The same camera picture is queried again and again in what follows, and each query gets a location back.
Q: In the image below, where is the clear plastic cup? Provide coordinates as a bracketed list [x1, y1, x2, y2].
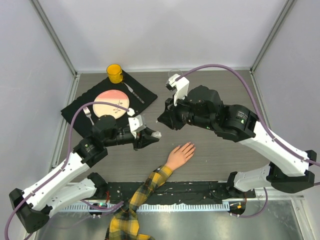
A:
[168, 68, 183, 78]

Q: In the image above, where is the black cloth placemat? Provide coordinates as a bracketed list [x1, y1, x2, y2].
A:
[61, 71, 158, 137]

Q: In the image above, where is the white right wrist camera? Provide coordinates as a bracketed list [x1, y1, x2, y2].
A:
[165, 73, 190, 107]

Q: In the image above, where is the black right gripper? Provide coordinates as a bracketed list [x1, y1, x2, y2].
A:
[159, 92, 215, 132]

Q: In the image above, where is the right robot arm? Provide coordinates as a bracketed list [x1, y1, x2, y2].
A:
[157, 85, 317, 198]

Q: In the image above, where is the yellow mug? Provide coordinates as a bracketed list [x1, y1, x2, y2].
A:
[106, 64, 124, 84]

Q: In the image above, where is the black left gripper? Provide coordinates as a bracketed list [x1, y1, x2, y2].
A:
[104, 126, 159, 151]

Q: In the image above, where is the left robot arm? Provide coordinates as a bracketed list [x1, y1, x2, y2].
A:
[9, 115, 162, 234]

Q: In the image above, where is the silver fork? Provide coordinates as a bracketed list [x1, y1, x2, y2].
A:
[82, 106, 95, 125]

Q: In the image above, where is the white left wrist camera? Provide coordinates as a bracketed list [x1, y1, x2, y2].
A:
[127, 108, 147, 139]

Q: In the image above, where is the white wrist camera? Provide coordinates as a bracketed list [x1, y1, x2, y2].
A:
[127, 108, 147, 139]
[165, 73, 190, 107]

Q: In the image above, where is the white slotted cable duct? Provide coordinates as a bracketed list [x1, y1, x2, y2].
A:
[60, 202, 230, 213]

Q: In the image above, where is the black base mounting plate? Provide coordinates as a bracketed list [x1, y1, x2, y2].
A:
[105, 181, 256, 201]

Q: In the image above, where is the yellow plaid sleeve forearm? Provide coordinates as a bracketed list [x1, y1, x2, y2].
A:
[105, 165, 173, 240]

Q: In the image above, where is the mannequin hand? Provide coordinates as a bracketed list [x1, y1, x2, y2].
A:
[165, 142, 196, 171]

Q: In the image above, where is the clear nail polish bottle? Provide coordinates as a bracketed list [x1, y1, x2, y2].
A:
[151, 131, 162, 139]

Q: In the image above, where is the pink round plate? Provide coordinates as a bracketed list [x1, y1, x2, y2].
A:
[92, 89, 130, 120]

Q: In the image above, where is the silver table knife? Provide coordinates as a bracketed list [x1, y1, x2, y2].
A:
[122, 82, 145, 104]

